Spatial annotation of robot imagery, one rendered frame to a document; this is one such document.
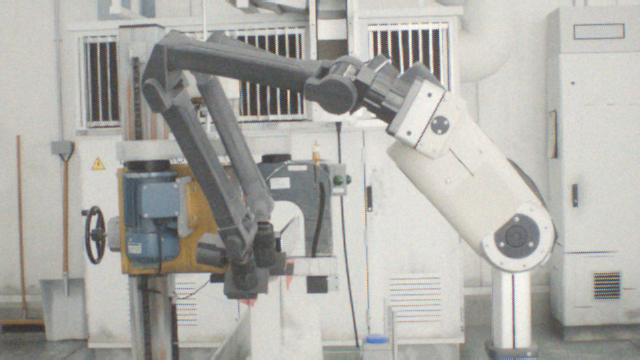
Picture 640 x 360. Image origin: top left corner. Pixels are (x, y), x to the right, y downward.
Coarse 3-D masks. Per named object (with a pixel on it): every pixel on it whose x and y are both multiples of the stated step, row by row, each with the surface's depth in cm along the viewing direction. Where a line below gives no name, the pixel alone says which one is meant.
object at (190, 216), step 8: (184, 176) 264; (184, 184) 261; (192, 184) 267; (184, 192) 261; (192, 192) 267; (184, 200) 261; (192, 200) 267; (184, 208) 260; (192, 208) 266; (184, 216) 260; (192, 216) 266; (200, 216) 277; (168, 224) 259; (176, 224) 258; (184, 224) 260; (192, 224) 266; (184, 232) 259; (192, 232) 270
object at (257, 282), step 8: (256, 272) 216; (264, 272) 220; (224, 280) 219; (232, 280) 219; (240, 280) 214; (248, 280) 214; (256, 280) 216; (264, 280) 218; (224, 288) 217; (232, 288) 217; (240, 288) 216; (248, 288) 216; (256, 288) 217; (264, 288) 217
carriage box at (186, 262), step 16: (176, 176) 277; (192, 176) 277; (208, 208) 277; (208, 224) 277; (192, 240) 278; (192, 256) 278; (128, 272) 279; (144, 272) 279; (160, 272) 279; (176, 272) 278; (192, 272) 278; (208, 272) 278; (224, 272) 278
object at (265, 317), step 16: (272, 288) 241; (256, 304) 231; (272, 304) 241; (256, 320) 230; (272, 320) 241; (256, 336) 230; (272, 336) 241; (256, 352) 230; (272, 352) 240; (288, 352) 258
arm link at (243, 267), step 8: (248, 248) 211; (224, 256) 210; (248, 256) 210; (224, 264) 213; (232, 264) 210; (240, 264) 209; (248, 264) 210; (232, 272) 213; (240, 272) 211; (248, 272) 212
